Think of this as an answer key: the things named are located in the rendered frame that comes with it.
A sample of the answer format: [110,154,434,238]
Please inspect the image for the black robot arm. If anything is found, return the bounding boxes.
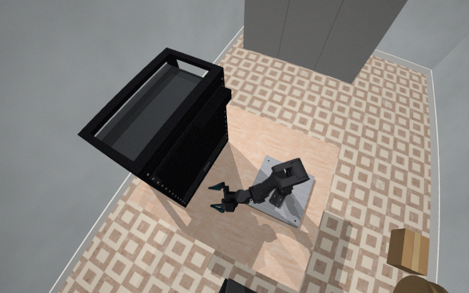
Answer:
[221,158,310,212]

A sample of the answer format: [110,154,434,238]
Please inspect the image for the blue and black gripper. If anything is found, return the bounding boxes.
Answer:
[208,182,229,213]

